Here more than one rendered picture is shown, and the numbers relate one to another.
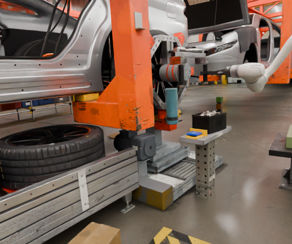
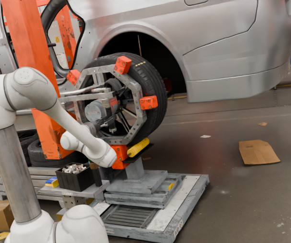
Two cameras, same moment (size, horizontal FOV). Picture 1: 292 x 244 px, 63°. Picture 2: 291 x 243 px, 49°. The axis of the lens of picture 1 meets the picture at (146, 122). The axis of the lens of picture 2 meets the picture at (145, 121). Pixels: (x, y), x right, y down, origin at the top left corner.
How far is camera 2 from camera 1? 2.91 m
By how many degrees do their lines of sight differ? 76
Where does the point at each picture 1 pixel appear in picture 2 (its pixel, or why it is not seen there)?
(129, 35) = not seen: hidden behind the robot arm
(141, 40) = not seen: hidden behind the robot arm
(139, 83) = (38, 123)
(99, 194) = (38, 189)
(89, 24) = (82, 52)
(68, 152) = (33, 155)
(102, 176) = (39, 179)
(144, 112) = (47, 146)
